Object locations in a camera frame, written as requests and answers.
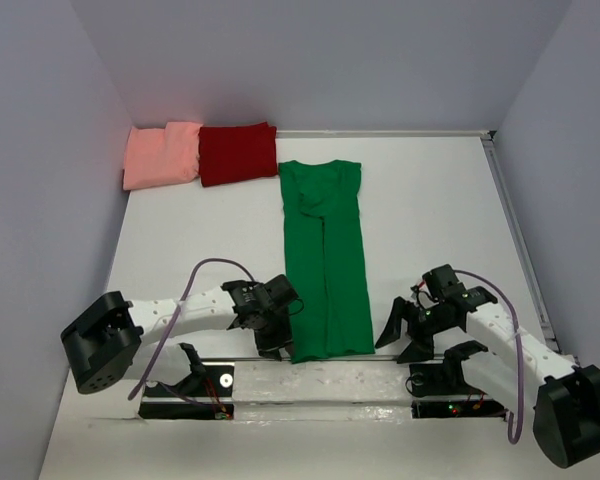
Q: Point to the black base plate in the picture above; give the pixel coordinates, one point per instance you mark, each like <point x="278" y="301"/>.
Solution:
<point x="207" y="399"/>
<point x="433" y="397"/>

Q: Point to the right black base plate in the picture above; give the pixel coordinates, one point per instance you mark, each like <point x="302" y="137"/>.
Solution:
<point x="433" y="397"/>

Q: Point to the folded red t shirt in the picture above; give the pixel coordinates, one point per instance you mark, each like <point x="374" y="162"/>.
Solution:
<point x="235" y="154"/>

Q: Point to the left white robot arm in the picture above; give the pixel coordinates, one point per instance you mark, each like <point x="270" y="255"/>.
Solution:
<point x="117" y="339"/>

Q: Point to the green t shirt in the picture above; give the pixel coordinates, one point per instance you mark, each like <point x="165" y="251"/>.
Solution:
<point x="325" y="261"/>

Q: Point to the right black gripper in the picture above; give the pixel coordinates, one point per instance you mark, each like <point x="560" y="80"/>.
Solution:
<point x="419" y="349"/>

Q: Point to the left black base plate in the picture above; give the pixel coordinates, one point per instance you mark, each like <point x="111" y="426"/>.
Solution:
<point x="207" y="399"/>

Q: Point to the folded pink t shirt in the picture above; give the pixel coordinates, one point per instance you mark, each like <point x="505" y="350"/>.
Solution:
<point x="156" y="157"/>

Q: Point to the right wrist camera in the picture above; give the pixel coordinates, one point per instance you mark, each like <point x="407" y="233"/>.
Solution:
<point x="420" y="294"/>

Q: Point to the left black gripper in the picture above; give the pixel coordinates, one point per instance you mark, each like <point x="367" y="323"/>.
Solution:
<point x="267" y="346"/>

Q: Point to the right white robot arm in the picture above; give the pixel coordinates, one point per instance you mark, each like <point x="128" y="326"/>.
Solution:
<point x="469" y="340"/>

